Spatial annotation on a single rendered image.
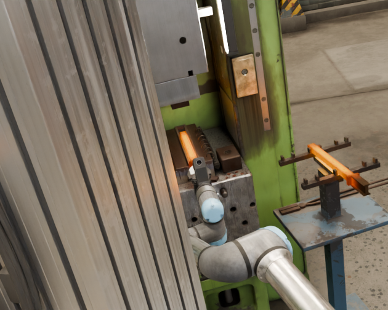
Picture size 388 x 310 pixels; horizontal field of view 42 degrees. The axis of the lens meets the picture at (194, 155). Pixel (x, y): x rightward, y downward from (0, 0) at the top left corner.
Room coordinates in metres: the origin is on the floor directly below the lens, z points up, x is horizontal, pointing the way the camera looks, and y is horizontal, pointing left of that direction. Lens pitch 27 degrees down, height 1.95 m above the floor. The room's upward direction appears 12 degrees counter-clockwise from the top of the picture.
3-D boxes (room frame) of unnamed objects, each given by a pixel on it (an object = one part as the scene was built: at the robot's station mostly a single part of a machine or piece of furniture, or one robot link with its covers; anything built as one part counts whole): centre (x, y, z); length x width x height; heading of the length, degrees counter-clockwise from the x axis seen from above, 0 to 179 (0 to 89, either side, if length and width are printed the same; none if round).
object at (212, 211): (1.51, -0.02, 0.98); 0.11 x 0.08 x 0.09; 5
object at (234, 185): (2.06, -0.01, 0.69); 0.56 x 0.38 x 0.45; 5
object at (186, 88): (2.05, 0.05, 1.32); 0.42 x 0.20 x 0.10; 5
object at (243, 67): (1.99, -0.27, 1.27); 0.09 x 0.02 x 0.17; 95
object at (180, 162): (2.05, 0.05, 0.96); 0.42 x 0.20 x 0.09; 5
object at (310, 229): (1.70, -0.51, 0.70); 0.40 x 0.30 x 0.02; 100
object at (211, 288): (2.06, -0.01, 0.23); 0.55 x 0.37 x 0.47; 5
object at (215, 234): (1.51, -0.01, 0.88); 0.11 x 0.08 x 0.11; 107
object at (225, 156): (1.91, -0.14, 0.95); 0.12 x 0.08 x 0.06; 5
